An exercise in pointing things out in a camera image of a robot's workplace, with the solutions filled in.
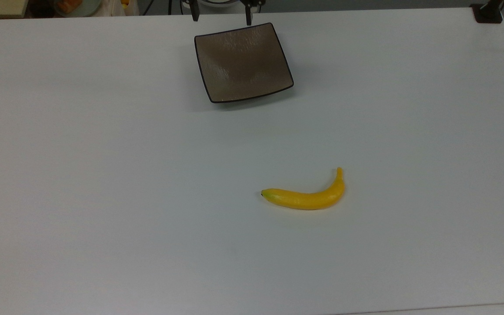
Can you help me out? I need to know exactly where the yellow banana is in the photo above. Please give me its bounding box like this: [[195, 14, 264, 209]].
[[261, 167, 346, 211]]

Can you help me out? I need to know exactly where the white plastic bag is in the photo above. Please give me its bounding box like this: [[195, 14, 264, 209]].
[[102, 0, 141, 17]]

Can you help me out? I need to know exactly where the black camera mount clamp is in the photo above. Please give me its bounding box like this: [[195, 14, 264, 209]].
[[470, 0, 504, 24]]

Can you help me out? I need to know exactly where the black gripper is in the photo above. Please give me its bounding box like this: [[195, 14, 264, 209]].
[[190, 0, 266, 26]]

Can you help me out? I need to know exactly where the bowl with orange contents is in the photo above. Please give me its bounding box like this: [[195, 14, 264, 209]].
[[54, 0, 103, 18]]

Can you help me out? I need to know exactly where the square brown ceramic plate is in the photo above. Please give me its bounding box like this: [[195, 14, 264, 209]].
[[194, 22, 294, 104]]

